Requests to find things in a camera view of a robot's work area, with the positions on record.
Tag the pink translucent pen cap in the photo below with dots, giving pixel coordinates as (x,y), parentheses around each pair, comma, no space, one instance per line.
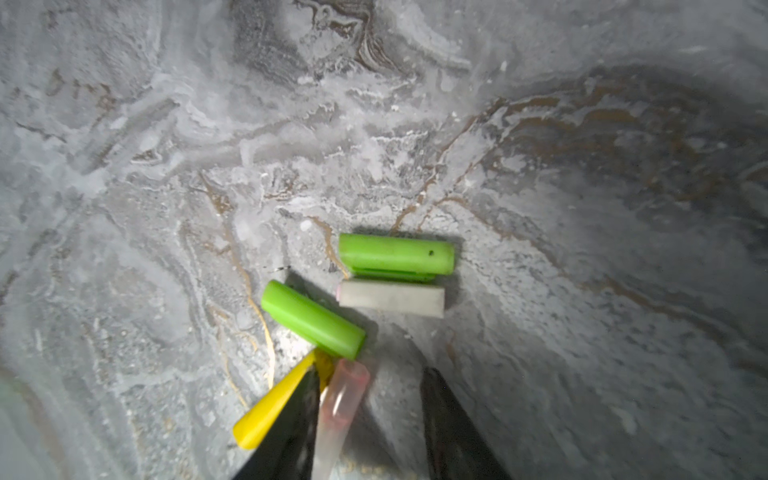
(340,404)

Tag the green pen cap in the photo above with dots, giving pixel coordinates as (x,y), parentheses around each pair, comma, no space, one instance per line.
(401,259)
(314,323)

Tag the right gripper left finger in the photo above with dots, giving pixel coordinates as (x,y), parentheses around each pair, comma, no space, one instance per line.
(287,451)

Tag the green pen cap upper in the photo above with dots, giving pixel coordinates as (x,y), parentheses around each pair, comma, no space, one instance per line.
(401,259)

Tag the white pen cap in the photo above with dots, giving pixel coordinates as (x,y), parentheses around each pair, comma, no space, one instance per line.
(391,296)

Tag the green pen cap lower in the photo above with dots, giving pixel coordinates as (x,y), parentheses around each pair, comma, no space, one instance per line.
(314,323)

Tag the yellow pen cap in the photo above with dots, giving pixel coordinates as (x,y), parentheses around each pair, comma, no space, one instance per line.
(250,430)

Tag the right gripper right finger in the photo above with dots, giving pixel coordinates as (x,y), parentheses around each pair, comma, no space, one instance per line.
(455,449)

